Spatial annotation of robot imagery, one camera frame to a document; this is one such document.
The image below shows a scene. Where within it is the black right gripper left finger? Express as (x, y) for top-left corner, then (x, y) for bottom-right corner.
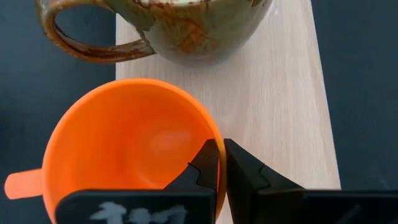
(55, 139), (220, 224)

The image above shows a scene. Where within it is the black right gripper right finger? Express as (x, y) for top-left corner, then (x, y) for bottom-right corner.
(224, 139), (398, 224)

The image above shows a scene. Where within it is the orange plastic cup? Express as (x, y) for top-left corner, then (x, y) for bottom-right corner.
(4, 77), (227, 224)

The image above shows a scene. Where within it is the brown green glazed ceramic mug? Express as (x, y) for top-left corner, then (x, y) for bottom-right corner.
(34, 0), (274, 67)

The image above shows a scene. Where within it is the wooden shelf board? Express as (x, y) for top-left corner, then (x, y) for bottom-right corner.
(115, 0), (342, 224)

